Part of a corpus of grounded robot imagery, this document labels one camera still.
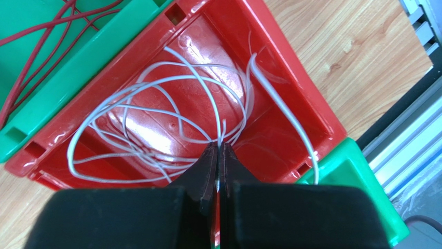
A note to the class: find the green plastic bin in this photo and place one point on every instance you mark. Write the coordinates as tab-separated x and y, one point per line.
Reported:
346	166
51	49

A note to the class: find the red plastic bin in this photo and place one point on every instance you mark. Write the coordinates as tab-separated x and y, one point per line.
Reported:
219	32

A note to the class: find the near green plastic bin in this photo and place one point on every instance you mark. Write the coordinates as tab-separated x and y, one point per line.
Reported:
346	166

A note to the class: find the far green plastic bin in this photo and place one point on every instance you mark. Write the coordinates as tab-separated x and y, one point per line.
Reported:
51	49

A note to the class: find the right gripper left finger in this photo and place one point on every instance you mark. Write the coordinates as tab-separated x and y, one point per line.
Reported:
175	216

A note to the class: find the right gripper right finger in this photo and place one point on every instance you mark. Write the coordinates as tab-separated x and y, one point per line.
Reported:
254	214

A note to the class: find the right aluminium frame post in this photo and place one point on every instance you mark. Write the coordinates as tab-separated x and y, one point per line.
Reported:
407	138

